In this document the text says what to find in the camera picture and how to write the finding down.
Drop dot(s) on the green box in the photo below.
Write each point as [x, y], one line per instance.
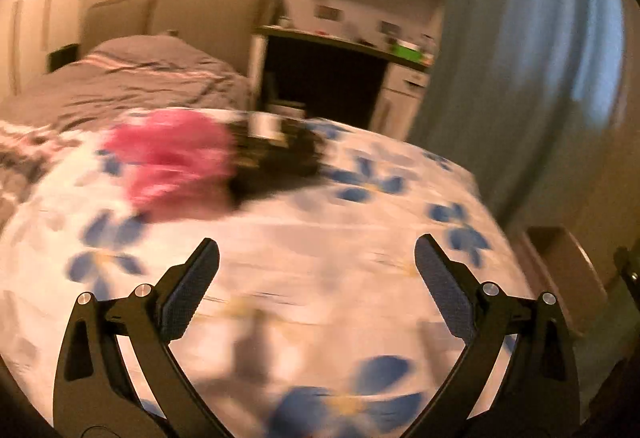
[406, 49]

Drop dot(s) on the blue floral blanket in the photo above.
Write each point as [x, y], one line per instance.
[300, 258]

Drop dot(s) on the grey curtain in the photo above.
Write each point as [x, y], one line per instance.
[500, 68]

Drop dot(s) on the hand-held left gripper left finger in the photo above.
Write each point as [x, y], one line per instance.
[190, 288]

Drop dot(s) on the white drawer cabinet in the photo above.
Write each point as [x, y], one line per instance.
[400, 98]

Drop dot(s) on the white wardrobe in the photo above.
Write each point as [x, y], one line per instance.
[35, 28]

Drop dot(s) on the brown trash bin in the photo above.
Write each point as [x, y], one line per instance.
[565, 278]

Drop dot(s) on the white desk with drawers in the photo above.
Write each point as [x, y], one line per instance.
[325, 68]

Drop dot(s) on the pink cloth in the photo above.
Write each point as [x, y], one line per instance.
[170, 158]

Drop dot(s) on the grey striped duvet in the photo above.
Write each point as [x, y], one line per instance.
[125, 78]

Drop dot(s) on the grey padded headboard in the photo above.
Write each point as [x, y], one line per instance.
[200, 13]

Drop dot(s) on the dark cloth with label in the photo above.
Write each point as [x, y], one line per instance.
[280, 158]

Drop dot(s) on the grey wall socket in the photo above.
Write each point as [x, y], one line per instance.
[388, 27]
[328, 12]

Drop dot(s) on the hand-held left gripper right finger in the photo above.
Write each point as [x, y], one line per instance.
[445, 288]

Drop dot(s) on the black bedside table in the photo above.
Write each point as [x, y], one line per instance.
[62, 58]

